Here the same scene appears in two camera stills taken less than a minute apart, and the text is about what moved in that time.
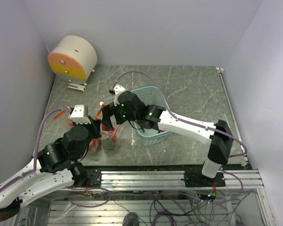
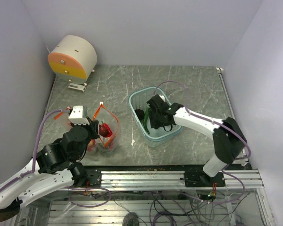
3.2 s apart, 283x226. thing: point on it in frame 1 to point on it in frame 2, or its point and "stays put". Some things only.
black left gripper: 93,126 stays put
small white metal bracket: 76,87 stays put
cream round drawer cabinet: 73,58 stays put
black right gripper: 109,110 to 153,122
